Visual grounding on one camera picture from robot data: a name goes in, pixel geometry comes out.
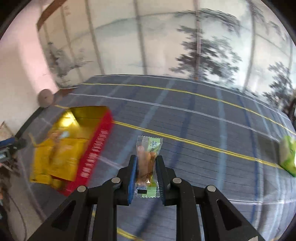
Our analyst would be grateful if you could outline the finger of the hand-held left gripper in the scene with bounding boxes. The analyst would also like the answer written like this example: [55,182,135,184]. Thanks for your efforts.
[0,137,27,151]

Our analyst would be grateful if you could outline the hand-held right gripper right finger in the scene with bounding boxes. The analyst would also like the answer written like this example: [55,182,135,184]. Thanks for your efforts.
[155,155,265,241]

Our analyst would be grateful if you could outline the red tin box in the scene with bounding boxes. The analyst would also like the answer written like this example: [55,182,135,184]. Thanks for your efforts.
[30,106,114,197]

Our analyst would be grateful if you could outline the round grey wall disc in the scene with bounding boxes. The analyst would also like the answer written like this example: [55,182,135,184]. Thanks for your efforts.
[38,89,54,107]

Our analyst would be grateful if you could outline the clear green-ended snack packet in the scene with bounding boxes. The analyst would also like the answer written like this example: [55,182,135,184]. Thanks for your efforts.
[135,136,163,198]

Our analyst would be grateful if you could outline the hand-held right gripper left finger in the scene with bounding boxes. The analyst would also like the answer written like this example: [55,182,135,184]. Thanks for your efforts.
[28,155,139,241]

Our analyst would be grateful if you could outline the yellow snack packet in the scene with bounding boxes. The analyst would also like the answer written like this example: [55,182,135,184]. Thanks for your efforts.
[30,130,93,186]

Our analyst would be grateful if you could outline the painted folding screen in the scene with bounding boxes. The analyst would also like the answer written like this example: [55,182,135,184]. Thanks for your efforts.
[36,0,296,109]

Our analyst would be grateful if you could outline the green tissue pack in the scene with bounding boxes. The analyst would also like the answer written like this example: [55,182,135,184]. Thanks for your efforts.
[279,136,296,177]

